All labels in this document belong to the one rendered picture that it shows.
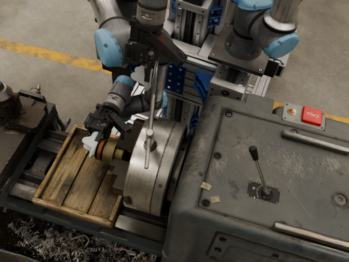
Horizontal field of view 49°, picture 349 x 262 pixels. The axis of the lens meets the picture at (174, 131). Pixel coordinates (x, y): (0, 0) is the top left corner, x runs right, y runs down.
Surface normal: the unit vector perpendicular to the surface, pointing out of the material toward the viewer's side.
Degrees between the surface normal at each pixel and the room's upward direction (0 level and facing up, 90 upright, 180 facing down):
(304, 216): 0
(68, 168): 0
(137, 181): 52
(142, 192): 63
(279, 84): 0
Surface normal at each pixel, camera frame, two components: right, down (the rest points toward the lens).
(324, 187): 0.07, -0.58
